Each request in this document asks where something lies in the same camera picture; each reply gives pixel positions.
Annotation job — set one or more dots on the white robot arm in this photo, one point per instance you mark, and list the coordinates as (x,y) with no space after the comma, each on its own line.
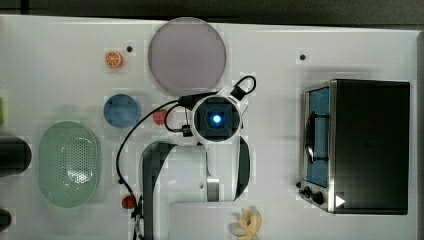
(215,169)

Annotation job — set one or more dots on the green oval strainer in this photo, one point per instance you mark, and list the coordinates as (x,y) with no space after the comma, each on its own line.
(68,153)

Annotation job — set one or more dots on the toy strawberry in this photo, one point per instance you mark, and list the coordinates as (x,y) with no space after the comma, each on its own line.
(159,116)

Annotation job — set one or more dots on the lavender round plate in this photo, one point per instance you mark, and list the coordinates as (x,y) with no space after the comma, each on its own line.
(187,56)

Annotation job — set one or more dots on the blue bowl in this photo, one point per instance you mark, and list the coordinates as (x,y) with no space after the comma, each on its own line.
(121,111)

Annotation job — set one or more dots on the peeled banana toy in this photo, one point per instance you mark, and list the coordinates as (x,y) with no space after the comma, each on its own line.
(248,225)

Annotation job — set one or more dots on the orange slice toy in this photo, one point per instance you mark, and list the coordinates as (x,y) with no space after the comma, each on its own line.
(113,59)

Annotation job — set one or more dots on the red tomato toy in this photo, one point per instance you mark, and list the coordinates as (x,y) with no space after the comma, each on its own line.
(128,202)

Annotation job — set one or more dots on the silver toaster oven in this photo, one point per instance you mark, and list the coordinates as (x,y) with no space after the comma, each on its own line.
(356,146)

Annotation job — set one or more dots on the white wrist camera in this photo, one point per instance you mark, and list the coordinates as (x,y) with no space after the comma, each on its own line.
(233,92)

